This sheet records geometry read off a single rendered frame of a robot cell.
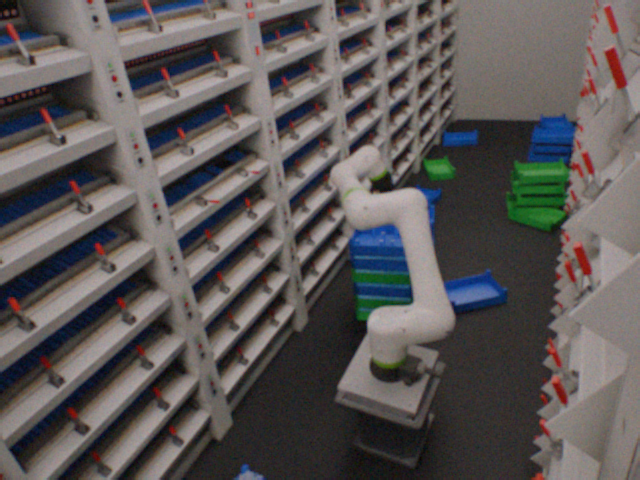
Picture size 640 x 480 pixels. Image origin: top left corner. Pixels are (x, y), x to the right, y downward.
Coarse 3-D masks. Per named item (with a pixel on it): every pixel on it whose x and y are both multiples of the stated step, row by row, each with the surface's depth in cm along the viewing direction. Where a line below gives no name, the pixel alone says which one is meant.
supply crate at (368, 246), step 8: (360, 232) 248; (368, 232) 248; (376, 232) 247; (392, 232) 244; (352, 240) 230; (360, 240) 244; (368, 240) 243; (376, 240) 242; (400, 240) 239; (352, 248) 232; (360, 248) 231; (368, 248) 230; (376, 248) 228; (384, 248) 227; (392, 248) 226; (400, 248) 225
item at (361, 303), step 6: (360, 300) 247; (366, 300) 246; (372, 300) 245; (378, 300) 244; (384, 300) 243; (360, 306) 249; (366, 306) 248; (372, 306) 247; (378, 306) 246; (384, 306) 245; (390, 306) 244; (396, 306) 243; (402, 306) 242
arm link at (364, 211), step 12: (348, 192) 178; (360, 192) 173; (348, 204) 170; (360, 204) 166; (372, 204) 166; (348, 216) 169; (360, 216) 166; (372, 216) 166; (384, 216) 167; (360, 228) 169
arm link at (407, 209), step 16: (400, 192) 169; (416, 192) 168; (400, 208) 166; (416, 208) 166; (400, 224) 168; (416, 224) 165; (416, 240) 165; (416, 256) 164; (432, 256) 165; (416, 272) 164; (432, 272) 163; (416, 288) 164; (432, 288) 161; (416, 304) 163; (432, 304) 160; (448, 304) 162; (432, 320) 158; (448, 320) 159; (432, 336) 159
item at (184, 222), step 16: (240, 144) 207; (256, 160) 205; (192, 176) 187; (240, 176) 193; (256, 176) 199; (224, 192) 182; (240, 192) 191; (192, 208) 171; (208, 208) 174; (176, 224) 163; (192, 224) 168
